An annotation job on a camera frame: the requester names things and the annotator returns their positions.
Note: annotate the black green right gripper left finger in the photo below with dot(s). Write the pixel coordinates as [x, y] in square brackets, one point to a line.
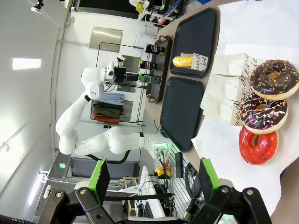
[98, 179]

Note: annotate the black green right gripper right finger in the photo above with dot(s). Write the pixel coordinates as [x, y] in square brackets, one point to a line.
[206, 179]

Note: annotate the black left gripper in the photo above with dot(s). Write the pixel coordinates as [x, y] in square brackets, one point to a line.
[126, 75]

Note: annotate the black Pepsi can lime accent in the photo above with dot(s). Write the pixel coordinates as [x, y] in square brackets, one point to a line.
[154, 49]
[147, 65]

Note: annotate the red glazed donut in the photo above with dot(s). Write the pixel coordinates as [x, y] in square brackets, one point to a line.
[268, 149]

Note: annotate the chocolate donut with colourful sprinkles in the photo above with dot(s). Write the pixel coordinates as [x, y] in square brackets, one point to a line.
[254, 117]

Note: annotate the pink-glazed donut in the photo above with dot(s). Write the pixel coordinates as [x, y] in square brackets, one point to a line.
[224, 87]

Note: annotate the chocolate donut with nut crumbs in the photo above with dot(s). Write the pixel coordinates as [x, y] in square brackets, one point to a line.
[264, 81]

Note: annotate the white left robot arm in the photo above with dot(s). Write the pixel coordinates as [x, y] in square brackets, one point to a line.
[93, 142]

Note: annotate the brown serving tray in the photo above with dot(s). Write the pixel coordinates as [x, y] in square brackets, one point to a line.
[163, 77]

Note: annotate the white paper sheet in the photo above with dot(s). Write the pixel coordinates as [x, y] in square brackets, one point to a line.
[229, 163]
[257, 23]

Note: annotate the wooden stool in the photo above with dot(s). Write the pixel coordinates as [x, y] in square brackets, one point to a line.
[130, 183]

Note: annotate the blue denim garment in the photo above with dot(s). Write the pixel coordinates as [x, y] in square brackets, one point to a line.
[114, 99]

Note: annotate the yellow sprinkled donut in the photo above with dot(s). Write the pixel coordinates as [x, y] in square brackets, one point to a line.
[181, 61]

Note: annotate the yellow red emergency stop button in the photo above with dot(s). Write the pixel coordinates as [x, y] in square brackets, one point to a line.
[162, 172]

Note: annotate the black metal clothes rack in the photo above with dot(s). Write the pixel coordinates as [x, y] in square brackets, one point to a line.
[98, 70]

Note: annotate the black serving tray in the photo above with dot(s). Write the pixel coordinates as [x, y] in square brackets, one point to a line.
[196, 35]
[182, 112]

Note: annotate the dark green garment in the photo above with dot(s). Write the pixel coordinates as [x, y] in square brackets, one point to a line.
[105, 109]

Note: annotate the orange garment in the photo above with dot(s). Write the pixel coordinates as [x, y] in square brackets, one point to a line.
[107, 119]

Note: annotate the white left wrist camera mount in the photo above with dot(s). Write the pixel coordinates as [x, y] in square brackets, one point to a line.
[110, 70]

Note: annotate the grey wall panel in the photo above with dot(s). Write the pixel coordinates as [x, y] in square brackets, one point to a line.
[105, 38]

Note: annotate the ceiling mounted camera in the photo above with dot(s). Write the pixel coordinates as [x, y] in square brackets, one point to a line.
[37, 7]

